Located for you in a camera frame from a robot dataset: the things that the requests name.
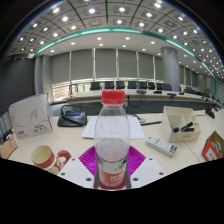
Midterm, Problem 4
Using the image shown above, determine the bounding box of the black conference microphone console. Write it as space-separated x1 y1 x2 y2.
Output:
57 104 88 128

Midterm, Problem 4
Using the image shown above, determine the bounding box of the clear red-capped water bottle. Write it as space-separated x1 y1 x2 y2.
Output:
93 88 132 188

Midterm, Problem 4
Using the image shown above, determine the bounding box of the row of black microphone units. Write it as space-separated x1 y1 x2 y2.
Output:
134 88 188 99

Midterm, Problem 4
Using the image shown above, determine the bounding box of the group of round ceiling lights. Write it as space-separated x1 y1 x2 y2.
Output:
13 0 224 81

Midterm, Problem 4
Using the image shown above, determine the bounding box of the red and cream mug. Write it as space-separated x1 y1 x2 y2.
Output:
30 144 72 176

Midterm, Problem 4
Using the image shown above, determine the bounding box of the white remote control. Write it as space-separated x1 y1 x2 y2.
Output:
145 135 179 158

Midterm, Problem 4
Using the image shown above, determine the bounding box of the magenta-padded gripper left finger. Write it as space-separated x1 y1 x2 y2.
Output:
57 145 99 189

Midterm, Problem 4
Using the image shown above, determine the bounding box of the open brown cardboard box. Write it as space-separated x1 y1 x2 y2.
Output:
201 130 224 163

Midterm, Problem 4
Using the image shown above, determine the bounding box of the black pouch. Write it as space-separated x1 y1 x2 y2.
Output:
1 128 14 144

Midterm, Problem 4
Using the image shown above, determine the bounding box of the beige desk organizer box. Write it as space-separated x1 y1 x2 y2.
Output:
160 105 202 144

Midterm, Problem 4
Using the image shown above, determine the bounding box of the white printed paper sheet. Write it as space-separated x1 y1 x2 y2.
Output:
81 115 146 140

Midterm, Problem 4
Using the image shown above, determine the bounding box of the black cable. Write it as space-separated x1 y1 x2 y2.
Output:
133 113 163 127

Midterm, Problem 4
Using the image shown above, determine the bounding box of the white cardboard carton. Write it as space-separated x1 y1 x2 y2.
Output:
8 93 54 140

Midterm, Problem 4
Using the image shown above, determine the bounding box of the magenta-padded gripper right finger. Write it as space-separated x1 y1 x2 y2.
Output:
127 145 166 189

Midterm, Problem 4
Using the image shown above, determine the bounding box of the row of black office chairs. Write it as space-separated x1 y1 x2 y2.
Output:
89 80 174 92

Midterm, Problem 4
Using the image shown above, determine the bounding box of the brown paper envelope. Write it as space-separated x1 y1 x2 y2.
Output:
0 134 19 160

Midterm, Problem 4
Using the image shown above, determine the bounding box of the black desk microphone unit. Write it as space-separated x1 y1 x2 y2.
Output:
204 105 216 120

